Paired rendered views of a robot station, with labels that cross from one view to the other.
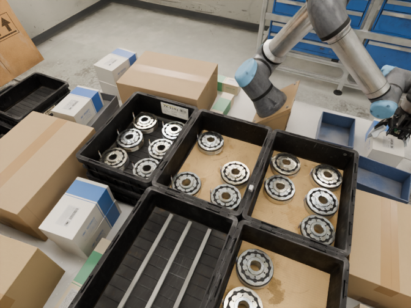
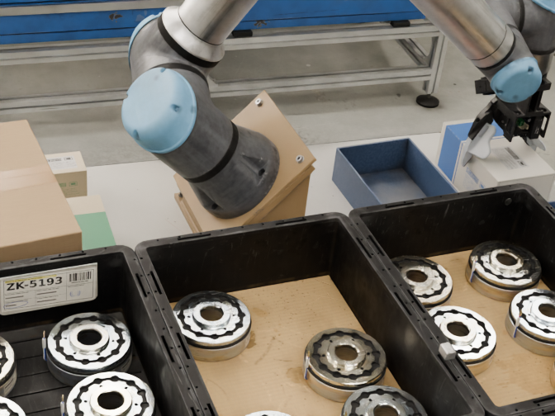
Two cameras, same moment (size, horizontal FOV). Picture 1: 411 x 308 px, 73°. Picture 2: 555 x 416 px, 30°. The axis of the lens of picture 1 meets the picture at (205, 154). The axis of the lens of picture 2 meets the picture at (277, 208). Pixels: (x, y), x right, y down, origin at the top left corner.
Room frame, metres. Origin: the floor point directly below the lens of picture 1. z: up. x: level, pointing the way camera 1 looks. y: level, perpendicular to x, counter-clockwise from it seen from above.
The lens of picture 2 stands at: (0.04, 0.67, 1.75)
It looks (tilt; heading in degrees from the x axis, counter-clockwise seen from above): 36 degrees down; 312
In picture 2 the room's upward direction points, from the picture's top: 7 degrees clockwise
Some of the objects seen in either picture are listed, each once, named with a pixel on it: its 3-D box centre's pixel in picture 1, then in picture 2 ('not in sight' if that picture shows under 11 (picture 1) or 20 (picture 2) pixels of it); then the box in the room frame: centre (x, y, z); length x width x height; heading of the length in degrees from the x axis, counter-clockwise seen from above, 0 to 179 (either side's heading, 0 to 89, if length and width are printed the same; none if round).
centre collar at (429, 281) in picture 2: (286, 162); (416, 276); (0.63, -0.29, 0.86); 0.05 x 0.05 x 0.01
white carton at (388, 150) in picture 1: (383, 143); (493, 167); (0.83, -0.79, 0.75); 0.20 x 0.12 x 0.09; 156
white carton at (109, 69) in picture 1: (117, 66); not in sight; (1.33, 0.46, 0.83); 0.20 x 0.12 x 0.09; 152
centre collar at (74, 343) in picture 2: (174, 129); (89, 338); (0.81, 0.12, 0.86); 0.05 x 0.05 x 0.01
